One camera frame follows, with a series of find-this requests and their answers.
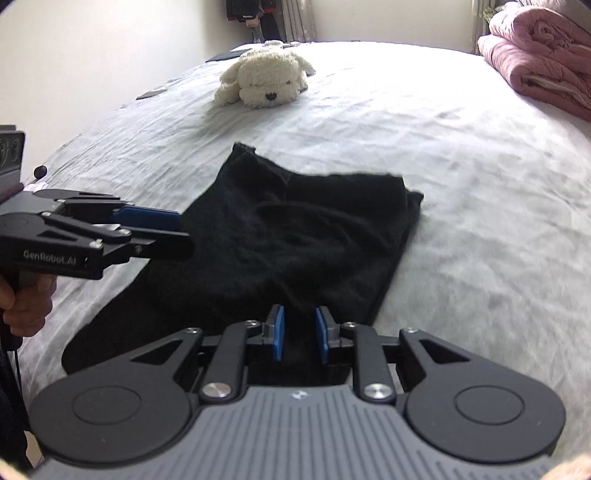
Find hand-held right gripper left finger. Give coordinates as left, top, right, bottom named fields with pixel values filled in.
left=129, top=305, right=287, bottom=403

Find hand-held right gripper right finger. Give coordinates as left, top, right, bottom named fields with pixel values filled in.
left=315, top=306, right=463, bottom=403

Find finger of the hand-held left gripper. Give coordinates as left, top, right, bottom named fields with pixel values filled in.
left=93, top=223, right=195, bottom=269
left=111, top=205, right=181, bottom=232

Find black t-shirt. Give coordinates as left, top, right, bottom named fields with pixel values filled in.
left=61, top=142, right=424, bottom=386

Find dark hanging clothes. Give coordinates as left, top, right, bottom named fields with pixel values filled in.
left=225, top=0, right=282, bottom=42

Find person's left hand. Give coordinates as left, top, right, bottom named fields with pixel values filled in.
left=0, top=271, right=57, bottom=341

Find white plush dog toy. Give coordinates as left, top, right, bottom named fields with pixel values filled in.
left=213, top=46, right=317, bottom=110

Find bed with grey sheet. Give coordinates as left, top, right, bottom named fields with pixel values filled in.
left=14, top=39, right=591, bottom=462

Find grey patterned curtain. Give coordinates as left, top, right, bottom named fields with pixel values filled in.
left=279, top=0, right=317, bottom=42
left=471, top=0, right=498, bottom=54

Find pink folded quilt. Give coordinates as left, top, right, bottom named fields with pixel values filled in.
left=477, top=0, right=591, bottom=121

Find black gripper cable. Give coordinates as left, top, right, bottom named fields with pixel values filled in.
left=8, top=336, right=25, bottom=394

